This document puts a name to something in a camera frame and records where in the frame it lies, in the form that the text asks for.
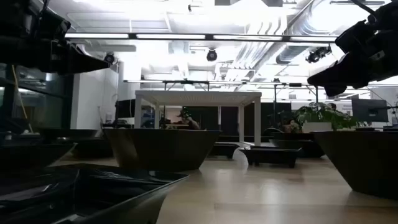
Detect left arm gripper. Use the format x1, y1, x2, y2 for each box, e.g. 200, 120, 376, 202
18, 36, 112, 76

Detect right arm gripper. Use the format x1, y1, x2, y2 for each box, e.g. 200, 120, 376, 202
307, 20, 398, 97

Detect black leaf-shaped mini plate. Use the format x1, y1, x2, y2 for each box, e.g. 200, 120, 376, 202
269, 138, 326, 158

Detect black square mini plate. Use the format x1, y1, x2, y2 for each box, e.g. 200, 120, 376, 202
103, 128, 223, 172
240, 146, 303, 169
0, 163, 190, 224

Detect black ceiling spotlight cluster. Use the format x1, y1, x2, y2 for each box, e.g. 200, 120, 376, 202
305, 45, 333, 64

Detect small potted green plant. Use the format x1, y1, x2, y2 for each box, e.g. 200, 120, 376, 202
294, 101, 361, 134

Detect large black computer monitor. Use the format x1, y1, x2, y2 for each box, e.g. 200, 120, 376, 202
351, 98, 389, 123

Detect blue storage bins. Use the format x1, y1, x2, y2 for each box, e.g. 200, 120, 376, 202
141, 107, 155, 129

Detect long ceiling light bar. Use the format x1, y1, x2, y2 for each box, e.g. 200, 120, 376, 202
64, 32, 339, 43

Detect black overhead truss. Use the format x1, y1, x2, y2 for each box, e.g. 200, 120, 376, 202
123, 79, 398, 87

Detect black partition screen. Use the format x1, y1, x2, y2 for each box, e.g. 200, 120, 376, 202
185, 105, 293, 136

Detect person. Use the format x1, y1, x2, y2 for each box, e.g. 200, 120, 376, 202
174, 107, 201, 131

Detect white perforated metal shelf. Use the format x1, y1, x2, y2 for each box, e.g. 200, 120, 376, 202
134, 90, 262, 147

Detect yellow extension cable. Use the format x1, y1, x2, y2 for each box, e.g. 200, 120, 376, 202
11, 64, 34, 134

